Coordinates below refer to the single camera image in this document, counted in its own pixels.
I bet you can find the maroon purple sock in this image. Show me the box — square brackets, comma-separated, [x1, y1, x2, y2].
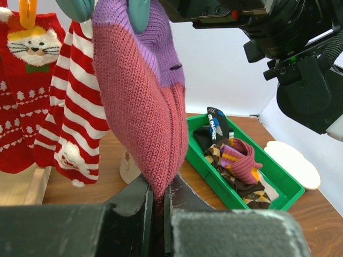
[217, 138, 263, 184]
[92, 1, 188, 207]

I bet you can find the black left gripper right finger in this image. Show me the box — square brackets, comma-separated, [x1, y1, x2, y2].
[164, 175, 311, 257]

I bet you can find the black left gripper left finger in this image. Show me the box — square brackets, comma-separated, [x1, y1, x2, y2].
[1, 176, 153, 256]

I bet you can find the wooden drying rack frame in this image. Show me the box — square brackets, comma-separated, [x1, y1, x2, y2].
[0, 164, 51, 206]

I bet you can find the green ceramic mug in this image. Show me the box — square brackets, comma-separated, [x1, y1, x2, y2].
[119, 150, 141, 185]

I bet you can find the red cat christmas sock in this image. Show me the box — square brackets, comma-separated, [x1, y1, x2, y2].
[1, 5, 65, 174]

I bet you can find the green plastic tray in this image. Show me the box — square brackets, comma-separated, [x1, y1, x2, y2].
[187, 114, 305, 210]

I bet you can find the red white striped sock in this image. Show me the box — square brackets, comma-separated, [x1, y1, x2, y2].
[33, 21, 109, 187]

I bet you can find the cream divided plate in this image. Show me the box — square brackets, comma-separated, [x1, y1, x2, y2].
[264, 141, 321, 190]

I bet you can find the black blue logo sock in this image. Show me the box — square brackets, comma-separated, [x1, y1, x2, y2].
[193, 107, 234, 153]

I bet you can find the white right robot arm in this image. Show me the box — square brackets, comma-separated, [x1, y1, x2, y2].
[162, 0, 342, 141]

